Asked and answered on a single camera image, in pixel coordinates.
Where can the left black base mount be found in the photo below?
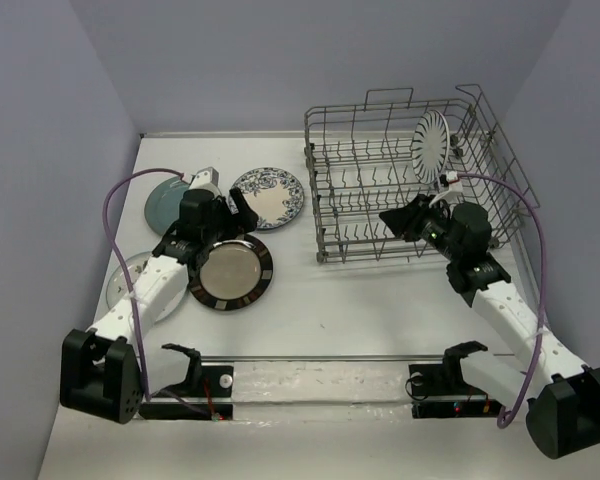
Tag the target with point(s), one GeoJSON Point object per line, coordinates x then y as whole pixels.
{"type": "Point", "coordinates": [190, 389]}

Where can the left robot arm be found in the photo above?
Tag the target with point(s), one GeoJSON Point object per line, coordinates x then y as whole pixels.
{"type": "Point", "coordinates": [107, 370]}

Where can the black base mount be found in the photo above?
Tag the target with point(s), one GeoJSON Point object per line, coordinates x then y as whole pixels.
{"type": "Point", "coordinates": [438, 390]}
{"type": "Point", "coordinates": [190, 389]}

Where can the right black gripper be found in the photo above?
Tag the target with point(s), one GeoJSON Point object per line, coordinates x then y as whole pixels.
{"type": "Point", "coordinates": [405, 221]}

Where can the white blue striped plate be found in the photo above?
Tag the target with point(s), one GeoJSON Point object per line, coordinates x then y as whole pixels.
{"type": "Point", "coordinates": [430, 147]}

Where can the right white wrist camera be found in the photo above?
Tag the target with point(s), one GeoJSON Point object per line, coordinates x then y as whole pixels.
{"type": "Point", "coordinates": [453, 188]}

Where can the blue floral plate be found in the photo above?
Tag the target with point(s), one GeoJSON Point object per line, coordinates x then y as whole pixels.
{"type": "Point", "coordinates": [275, 194]}

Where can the dark rimmed beige plate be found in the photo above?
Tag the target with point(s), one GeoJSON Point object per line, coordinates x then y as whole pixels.
{"type": "Point", "coordinates": [237, 274]}

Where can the grey wire dish rack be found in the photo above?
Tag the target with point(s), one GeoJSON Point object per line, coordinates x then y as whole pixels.
{"type": "Point", "coordinates": [360, 163]}

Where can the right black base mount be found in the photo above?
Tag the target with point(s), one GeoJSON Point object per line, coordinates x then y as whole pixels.
{"type": "Point", "coordinates": [438, 390]}

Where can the teal green plate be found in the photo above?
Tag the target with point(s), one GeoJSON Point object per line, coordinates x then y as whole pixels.
{"type": "Point", "coordinates": [161, 208]}

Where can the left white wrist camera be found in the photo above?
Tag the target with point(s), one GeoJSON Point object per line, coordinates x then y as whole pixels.
{"type": "Point", "coordinates": [204, 179]}

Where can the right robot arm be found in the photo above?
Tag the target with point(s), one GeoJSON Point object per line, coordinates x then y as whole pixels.
{"type": "Point", "coordinates": [558, 390]}

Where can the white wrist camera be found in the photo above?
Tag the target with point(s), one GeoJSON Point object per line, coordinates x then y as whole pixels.
{"type": "Point", "coordinates": [204, 179]}
{"type": "Point", "coordinates": [453, 188]}

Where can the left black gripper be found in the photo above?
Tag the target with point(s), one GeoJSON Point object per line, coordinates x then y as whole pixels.
{"type": "Point", "coordinates": [243, 222]}

